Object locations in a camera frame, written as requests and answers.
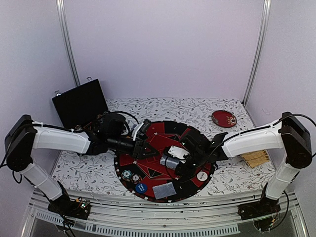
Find blue small blind button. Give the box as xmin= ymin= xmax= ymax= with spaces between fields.
xmin=135 ymin=183 xmax=148 ymax=194

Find blue playing card deck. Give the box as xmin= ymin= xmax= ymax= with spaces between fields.
xmin=159 ymin=156 xmax=180 ymax=170

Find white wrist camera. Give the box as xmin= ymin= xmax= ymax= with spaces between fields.
xmin=165 ymin=146 xmax=190 ymax=160
xmin=131 ymin=119 xmax=152 ymax=141

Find blue backed dealt cards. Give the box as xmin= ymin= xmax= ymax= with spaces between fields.
xmin=153 ymin=182 xmax=176 ymax=199

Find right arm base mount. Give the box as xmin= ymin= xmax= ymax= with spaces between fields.
xmin=237 ymin=199 xmax=281 ymax=232

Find poker chip stack red top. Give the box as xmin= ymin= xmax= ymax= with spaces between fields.
xmin=131 ymin=174 xmax=142 ymax=184

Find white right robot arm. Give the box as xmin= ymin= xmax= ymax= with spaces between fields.
xmin=167 ymin=112 xmax=315 ymax=215

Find left aluminium frame post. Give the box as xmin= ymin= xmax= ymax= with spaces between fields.
xmin=56 ymin=0 xmax=80 ymax=87

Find aluminium frame post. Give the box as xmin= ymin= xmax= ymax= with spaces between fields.
xmin=242 ymin=0 xmax=272 ymax=107
xmin=56 ymin=0 xmax=80 ymax=87

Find red floral round plate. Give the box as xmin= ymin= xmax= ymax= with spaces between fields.
xmin=211 ymin=110 xmax=237 ymax=128

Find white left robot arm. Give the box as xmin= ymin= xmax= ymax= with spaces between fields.
xmin=0 ymin=112 xmax=159 ymax=214

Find poker chip stack teal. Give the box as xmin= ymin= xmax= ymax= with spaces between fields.
xmin=121 ymin=170 xmax=133 ymax=182

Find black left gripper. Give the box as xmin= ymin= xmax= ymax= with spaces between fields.
xmin=108 ymin=135 xmax=160 ymax=160

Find round red black poker mat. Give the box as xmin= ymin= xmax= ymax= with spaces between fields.
xmin=114 ymin=121 xmax=213 ymax=203

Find floral table cloth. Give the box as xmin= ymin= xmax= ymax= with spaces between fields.
xmin=52 ymin=98 xmax=275 ymax=197

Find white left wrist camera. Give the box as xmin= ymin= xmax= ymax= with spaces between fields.
xmin=131 ymin=119 xmax=152 ymax=141

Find right aluminium frame post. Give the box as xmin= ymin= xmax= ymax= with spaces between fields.
xmin=242 ymin=0 xmax=272 ymax=107

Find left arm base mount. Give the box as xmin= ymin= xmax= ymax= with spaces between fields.
xmin=47 ymin=195 xmax=91 ymax=220

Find black poker chip case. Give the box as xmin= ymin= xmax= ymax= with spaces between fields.
xmin=52 ymin=79 xmax=108 ymax=128

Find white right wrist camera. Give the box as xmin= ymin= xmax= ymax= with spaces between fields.
xmin=165 ymin=146 xmax=190 ymax=160

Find woven bamboo tray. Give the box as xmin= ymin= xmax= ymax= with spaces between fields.
xmin=240 ymin=150 xmax=270 ymax=168

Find white dealer button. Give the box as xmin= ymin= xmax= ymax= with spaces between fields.
xmin=197 ymin=171 xmax=208 ymax=182

